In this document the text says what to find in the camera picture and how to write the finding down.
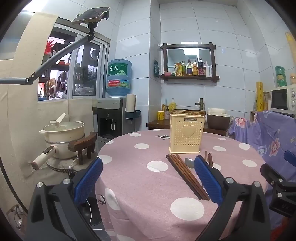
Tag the green hanging bag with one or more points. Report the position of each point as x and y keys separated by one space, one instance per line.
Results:
x=156 y=69

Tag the metal spoon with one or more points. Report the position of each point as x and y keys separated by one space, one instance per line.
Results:
x=189 y=163

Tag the stack of white bowls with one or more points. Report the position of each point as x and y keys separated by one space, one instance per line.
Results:
x=216 y=111

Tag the metal framed window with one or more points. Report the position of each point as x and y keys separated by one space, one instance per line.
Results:
x=85 y=78

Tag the grey water dispenser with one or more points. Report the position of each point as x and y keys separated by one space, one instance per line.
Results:
x=111 y=115

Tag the yellow cup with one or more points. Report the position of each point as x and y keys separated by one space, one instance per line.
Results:
x=161 y=115

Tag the dark wooden stool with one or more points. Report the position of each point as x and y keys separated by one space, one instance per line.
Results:
x=85 y=142

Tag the grey round stand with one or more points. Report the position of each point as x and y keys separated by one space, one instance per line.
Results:
x=60 y=165

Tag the purple floral cloth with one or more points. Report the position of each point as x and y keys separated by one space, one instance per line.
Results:
x=261 y=132

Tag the smartphone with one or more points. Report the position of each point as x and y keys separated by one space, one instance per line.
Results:
x=91 y=15

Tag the yellow soap bottle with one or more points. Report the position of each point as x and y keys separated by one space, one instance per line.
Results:
x=172 y=106

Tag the bottle with red yellow label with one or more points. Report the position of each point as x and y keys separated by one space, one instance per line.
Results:
x=195 y=69

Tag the pink polka dot tablecloth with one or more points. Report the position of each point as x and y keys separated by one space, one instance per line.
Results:
x=138 y=180

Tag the yellow roll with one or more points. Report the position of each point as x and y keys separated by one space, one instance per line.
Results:
x=259 y=97

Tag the green jar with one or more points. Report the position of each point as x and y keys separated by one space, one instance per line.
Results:
x=280 y=76

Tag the brown cardboard box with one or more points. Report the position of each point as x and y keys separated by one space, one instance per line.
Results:
x=17 y=217

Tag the yellow food packet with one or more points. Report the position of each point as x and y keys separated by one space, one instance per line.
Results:
x=177 y=69

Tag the dark sauce bottle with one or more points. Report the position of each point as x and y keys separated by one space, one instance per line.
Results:
x=202 y=69

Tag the white paper roll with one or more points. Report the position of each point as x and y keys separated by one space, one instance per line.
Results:
x=131 y=103

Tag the cream perforated utensil holder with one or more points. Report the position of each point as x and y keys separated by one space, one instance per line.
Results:
x=185 y=139

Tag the bamboo style faucet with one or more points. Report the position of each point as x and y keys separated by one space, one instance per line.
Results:
x=200 y=104

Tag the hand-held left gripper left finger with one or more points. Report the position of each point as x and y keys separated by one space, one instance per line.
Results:
x=89 y=178

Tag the dark wooden wall shelf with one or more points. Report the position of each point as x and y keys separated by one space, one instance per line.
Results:
x=165 y=60

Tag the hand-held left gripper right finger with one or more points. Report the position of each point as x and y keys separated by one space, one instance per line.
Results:
x=208 y=180

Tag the beige cloth cover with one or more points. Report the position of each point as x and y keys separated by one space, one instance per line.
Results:
x=20 y=115

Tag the brown bin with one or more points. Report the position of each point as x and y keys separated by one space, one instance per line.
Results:
x=218 y=121

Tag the wicker basket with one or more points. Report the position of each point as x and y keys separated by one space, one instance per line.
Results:
x=185 y=111

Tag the green glass bottle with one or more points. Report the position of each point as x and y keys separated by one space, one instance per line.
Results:
x=183 y=69

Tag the blue wall holder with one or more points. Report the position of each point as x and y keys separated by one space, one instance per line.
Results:
x=134 y=114

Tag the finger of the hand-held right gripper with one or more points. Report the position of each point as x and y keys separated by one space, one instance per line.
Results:
x=291 y=158

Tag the blue water bottle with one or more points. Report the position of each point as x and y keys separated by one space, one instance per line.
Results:
x=119 y=78

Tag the white bottle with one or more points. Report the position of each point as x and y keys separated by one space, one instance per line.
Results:
x=208 y=70

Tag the pink bowl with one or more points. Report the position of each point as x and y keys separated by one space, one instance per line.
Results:
x=167 y=73

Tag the wooden side table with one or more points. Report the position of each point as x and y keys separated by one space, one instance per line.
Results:
x=159 y=124

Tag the white microwave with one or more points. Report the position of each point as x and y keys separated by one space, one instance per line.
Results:
x=281 y=98

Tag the small pink patterned cup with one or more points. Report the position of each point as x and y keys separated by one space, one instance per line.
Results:
x=167 y=115

